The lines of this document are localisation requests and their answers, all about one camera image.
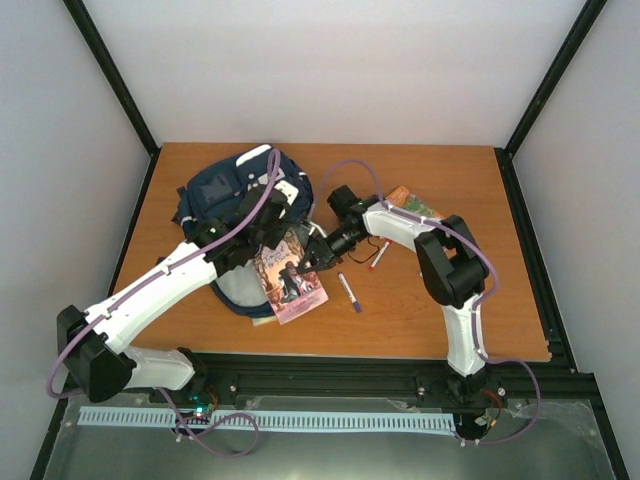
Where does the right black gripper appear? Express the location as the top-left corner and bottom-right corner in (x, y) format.
(297, 225), (366, 275)

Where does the pink paperback book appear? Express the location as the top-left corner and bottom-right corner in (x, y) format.
(253, 229), (329, 325)

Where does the navy blue backpack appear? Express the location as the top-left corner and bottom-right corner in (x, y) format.
(172, 144), (314, 319)

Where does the orange green paperback book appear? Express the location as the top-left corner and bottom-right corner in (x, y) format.
(386, 185), (443, 220)

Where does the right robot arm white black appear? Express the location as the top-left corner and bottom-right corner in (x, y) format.
(297, 185), (489, 405)

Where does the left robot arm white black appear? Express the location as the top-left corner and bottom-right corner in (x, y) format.
(56, 187), (290, 403)

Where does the purple capped marker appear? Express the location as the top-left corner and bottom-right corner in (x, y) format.
(337, 272), (363, 313)

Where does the red capped marker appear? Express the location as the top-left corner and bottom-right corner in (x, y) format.
(369, 239), (392, 270)

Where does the yellow highlighter pen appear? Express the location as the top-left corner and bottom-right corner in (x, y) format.
(251, 316), (277, 326)

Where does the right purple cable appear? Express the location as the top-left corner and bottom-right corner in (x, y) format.
(307, 159), (542, 447)

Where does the right black frame post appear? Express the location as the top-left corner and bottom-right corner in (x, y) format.
(502, 0), (609, 156)

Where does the black frame post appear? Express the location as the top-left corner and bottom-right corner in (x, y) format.
(62, 0), (161, 157)
(502, 0), (609, 156)

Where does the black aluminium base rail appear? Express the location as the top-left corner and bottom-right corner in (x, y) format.
(198, 353), (603, 413)

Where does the light blue cable duct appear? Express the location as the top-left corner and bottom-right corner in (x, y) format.
(77, 406), (456, 436)

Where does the left black frame post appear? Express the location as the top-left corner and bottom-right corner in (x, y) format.
(62, 0), (161, 157)

